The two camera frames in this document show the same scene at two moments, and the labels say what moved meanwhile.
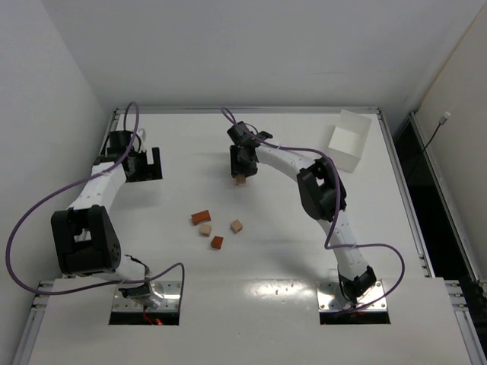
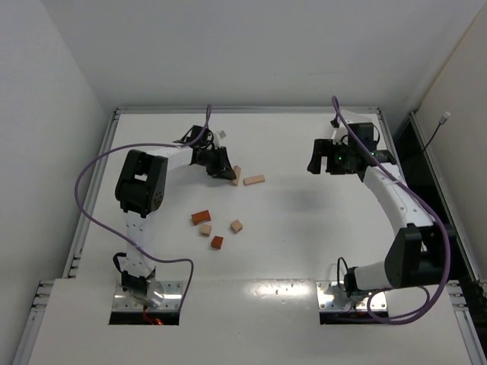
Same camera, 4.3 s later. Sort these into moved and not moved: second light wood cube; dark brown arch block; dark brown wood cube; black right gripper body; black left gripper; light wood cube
Moved: black right gripper body; black left gripper
Not moved: dark brown arch block; light wood cube; dark brown wood cube; second light wood cube
